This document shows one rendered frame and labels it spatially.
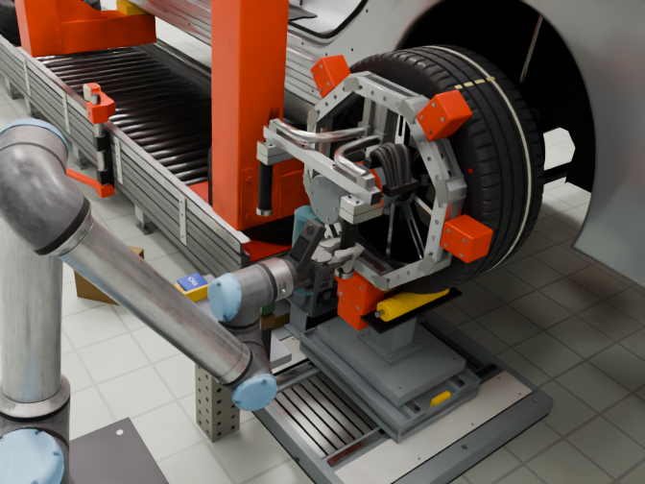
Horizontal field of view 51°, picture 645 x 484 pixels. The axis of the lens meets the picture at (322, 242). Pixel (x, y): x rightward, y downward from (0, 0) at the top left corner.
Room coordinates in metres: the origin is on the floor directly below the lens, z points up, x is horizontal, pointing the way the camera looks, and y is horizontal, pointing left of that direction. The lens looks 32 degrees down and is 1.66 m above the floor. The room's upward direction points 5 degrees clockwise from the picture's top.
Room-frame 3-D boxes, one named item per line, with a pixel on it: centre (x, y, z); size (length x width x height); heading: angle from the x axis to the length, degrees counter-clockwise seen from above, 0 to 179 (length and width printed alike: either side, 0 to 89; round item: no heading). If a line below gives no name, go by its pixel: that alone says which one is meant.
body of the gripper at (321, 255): (1.25, 0.03, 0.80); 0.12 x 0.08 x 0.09; 131
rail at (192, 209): (2.92, 1.06, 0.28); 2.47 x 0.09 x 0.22; 41
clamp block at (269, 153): (1.60, 0.14, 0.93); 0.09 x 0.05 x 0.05; 131
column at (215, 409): (1.50, 0.28, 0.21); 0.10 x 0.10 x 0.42; 41
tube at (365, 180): (1.45, -0.10, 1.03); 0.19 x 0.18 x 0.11; 131
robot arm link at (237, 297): (1.14, 0.16, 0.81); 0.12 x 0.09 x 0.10; 131
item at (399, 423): (1.72, -0.25, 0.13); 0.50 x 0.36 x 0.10; 41
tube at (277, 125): (1.60, 0.03, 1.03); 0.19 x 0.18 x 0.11; 131
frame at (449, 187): (1.61, -0.13, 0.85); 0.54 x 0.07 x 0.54; 41
